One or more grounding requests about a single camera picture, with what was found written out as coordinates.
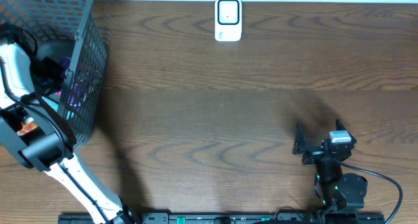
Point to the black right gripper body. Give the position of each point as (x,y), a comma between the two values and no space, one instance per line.
(316,153)

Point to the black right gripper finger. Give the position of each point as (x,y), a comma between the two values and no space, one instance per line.
(300,144)
(340,126)

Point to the purple sanitary pad pack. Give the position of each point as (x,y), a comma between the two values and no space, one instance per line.
(77,94)

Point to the orange tissue pack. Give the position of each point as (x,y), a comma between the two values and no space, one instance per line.
(28,125)

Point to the green wet tissue pack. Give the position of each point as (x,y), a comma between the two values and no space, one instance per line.
(53,101)

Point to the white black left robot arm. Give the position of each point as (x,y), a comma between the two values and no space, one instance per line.
(38,137)

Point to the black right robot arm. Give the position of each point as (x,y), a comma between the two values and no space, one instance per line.
(340,192)

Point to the grey plastic mesh basket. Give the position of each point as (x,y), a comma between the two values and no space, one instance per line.
(65,28)

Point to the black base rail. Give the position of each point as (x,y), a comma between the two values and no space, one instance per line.
(282,217)

